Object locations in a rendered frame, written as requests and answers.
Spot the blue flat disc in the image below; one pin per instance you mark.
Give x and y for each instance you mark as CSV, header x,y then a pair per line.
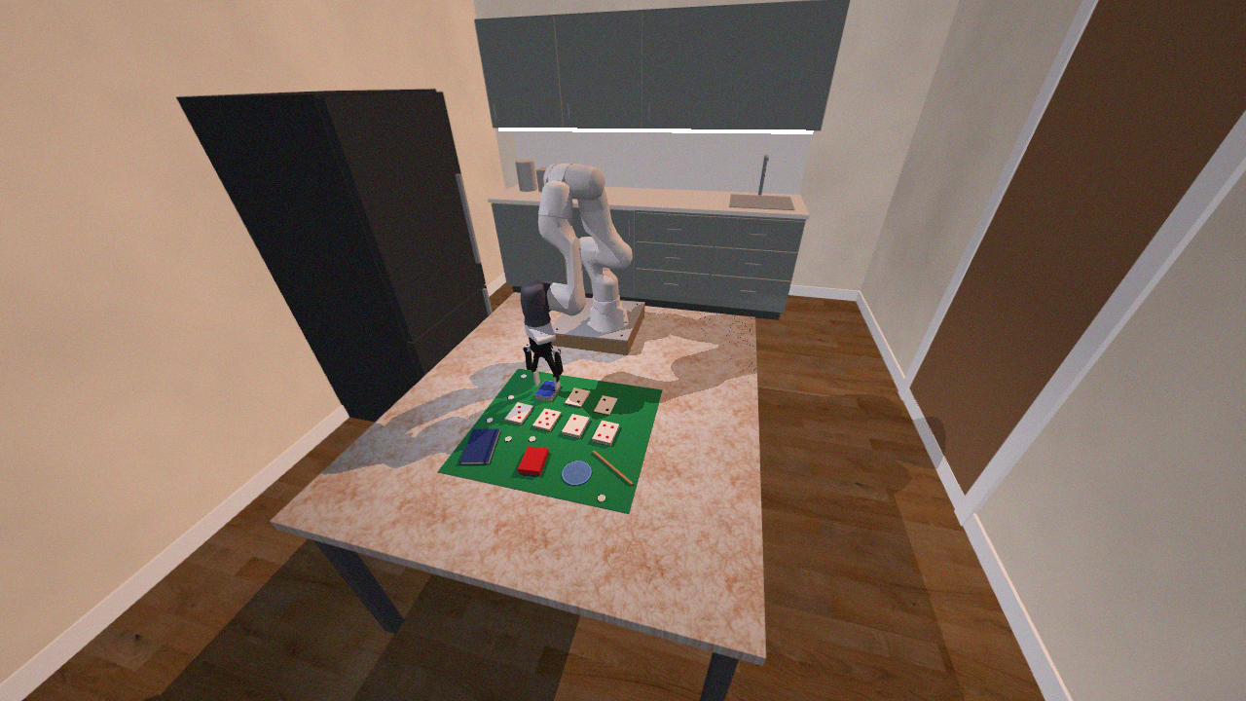
x,y
576,473

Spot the beige card with black dots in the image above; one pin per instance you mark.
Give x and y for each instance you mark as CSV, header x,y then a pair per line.
x,y
605,405

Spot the cream playing card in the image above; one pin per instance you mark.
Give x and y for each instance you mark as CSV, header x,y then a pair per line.
x,y
547,418
575,424
605,432

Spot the beige playing card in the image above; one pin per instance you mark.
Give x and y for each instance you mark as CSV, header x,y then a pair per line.
x,y
577,397

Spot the red square tile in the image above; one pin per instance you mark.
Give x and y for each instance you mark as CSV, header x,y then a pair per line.
x,y
533,460

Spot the thin brown wooden stick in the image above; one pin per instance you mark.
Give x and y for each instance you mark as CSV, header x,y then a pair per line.
x,y
613,468

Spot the white playing card with red pips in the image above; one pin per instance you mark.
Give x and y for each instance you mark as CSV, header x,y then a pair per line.
x,y
519,412

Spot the green felt mat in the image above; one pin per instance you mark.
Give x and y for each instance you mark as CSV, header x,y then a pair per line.
x,y
634,411

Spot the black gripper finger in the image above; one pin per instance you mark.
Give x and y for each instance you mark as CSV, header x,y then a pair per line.
x,y
532,365
555,366

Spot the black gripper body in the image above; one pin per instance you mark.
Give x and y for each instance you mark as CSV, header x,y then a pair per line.
x,y
544,347

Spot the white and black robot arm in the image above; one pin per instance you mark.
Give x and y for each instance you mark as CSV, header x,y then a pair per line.
x,y
603,251

